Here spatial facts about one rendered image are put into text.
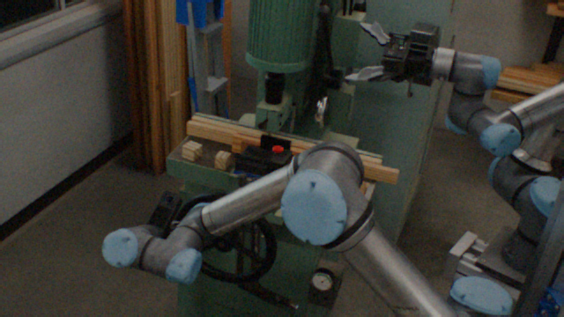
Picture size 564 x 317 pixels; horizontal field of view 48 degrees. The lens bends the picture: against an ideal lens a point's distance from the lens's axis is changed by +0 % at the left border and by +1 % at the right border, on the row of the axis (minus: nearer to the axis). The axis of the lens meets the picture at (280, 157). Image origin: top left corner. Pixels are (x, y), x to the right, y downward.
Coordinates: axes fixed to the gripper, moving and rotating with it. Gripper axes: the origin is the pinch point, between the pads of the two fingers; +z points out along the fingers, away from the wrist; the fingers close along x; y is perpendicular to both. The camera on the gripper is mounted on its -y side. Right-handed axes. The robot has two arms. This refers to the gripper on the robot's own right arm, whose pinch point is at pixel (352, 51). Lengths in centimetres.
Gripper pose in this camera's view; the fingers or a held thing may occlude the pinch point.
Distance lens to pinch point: 160.6
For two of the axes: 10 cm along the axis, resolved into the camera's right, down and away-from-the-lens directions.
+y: -1.6, -2.9, -9.4
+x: -2.7, 9.3, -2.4
